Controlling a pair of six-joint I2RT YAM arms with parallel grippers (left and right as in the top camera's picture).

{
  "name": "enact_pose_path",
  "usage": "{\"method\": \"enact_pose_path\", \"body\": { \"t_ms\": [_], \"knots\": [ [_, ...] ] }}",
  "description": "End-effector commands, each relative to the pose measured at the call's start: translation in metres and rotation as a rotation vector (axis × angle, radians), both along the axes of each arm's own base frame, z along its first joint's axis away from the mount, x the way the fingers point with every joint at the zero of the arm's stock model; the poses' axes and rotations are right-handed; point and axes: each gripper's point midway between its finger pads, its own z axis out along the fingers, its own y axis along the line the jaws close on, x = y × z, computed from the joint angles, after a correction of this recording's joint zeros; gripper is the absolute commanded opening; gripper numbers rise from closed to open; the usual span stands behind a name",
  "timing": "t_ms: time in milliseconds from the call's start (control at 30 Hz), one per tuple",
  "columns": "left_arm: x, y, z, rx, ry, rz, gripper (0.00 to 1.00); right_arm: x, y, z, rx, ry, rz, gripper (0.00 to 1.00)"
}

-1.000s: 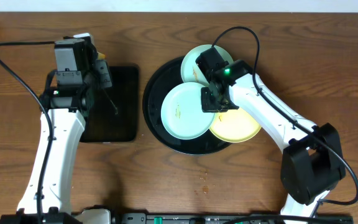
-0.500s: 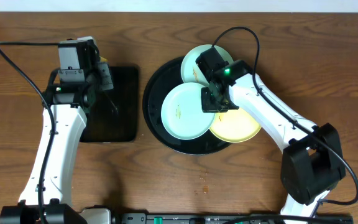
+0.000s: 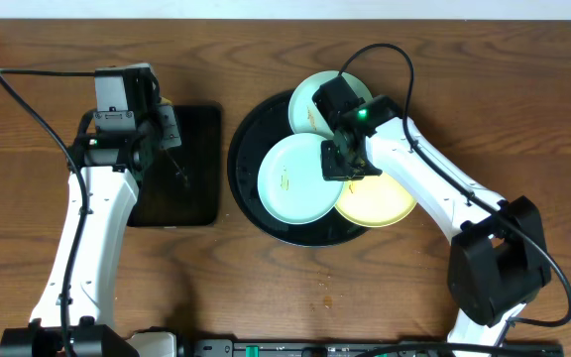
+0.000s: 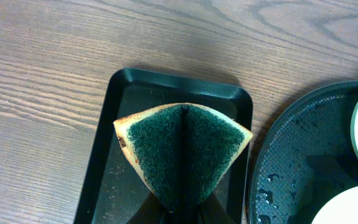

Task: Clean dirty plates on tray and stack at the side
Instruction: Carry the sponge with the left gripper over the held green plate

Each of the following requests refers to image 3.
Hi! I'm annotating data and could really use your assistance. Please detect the light blue plate front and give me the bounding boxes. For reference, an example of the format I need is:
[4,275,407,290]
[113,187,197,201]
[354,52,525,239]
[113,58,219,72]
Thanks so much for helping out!
[258,133,344,225]

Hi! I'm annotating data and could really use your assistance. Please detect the light blue plate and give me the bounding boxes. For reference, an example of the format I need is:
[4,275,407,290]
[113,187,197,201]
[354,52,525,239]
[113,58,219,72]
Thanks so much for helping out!
[288,70,373,140]
[258,133,344,225]

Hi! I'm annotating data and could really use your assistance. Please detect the green yellow sponge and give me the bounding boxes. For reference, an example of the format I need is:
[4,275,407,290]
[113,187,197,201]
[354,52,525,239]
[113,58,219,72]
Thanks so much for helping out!
[159,97,172,105]

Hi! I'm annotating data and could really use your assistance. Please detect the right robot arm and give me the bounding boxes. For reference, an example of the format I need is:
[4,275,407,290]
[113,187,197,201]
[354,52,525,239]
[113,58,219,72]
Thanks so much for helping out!
[312,90,553,356]

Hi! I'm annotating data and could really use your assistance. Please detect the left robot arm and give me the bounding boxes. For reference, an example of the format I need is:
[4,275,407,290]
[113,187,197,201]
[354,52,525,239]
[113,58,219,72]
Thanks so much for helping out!
[0,102,182,356]

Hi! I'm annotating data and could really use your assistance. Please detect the black rectangular tray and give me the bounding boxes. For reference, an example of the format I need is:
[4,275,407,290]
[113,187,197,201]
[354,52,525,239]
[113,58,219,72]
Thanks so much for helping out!
[128,102,222,227]

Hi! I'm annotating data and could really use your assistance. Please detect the black round tray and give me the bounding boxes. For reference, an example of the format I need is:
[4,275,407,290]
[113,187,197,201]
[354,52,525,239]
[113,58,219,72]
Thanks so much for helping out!
[227,90,368,247]

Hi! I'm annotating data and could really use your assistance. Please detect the yellow plate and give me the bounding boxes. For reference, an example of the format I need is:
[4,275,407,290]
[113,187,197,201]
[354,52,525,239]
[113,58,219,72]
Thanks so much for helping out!
[335,174,416,228]

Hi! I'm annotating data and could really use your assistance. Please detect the light blue plate top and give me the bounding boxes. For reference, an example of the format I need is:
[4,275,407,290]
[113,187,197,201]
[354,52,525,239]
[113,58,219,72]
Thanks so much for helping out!
[288,70,373,140]

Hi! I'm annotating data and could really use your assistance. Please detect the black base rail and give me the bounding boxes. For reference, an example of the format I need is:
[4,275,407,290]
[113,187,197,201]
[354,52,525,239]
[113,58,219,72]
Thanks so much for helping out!
[185,338,564,357]

